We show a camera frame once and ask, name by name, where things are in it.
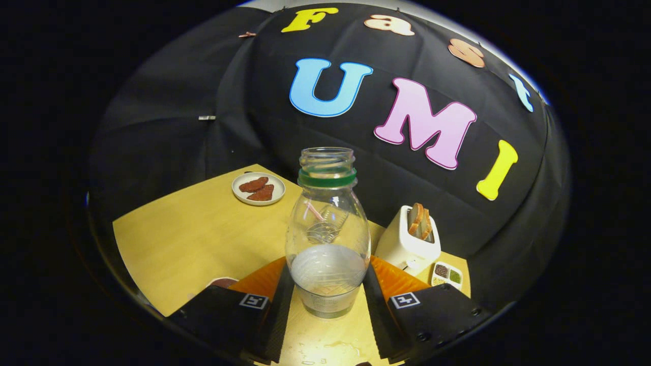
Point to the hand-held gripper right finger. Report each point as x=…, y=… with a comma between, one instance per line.
x=379, y=320

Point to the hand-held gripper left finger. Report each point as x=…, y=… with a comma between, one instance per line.
x=277, y=320

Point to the clear plastic juice bottle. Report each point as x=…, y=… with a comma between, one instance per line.
x=328, y=264

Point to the white toaster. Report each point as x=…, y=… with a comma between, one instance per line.
x=399, y=249

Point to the white divided bean tray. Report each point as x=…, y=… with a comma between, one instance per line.
x=446, y=275

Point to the toast slice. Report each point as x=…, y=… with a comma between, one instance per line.
x=415, y=218
x=426, y=224

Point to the wooden table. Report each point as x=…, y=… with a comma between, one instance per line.
x=193, y=239

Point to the brown meat slice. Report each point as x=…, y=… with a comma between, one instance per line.
x=262, y=194
x=253, y=184

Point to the small white round plate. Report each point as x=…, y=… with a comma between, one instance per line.
x=277, y=183

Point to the black backdrop cloth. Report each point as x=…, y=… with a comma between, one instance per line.
x=178, y=91

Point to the red cloth clip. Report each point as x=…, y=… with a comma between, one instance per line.
x=247, y=34

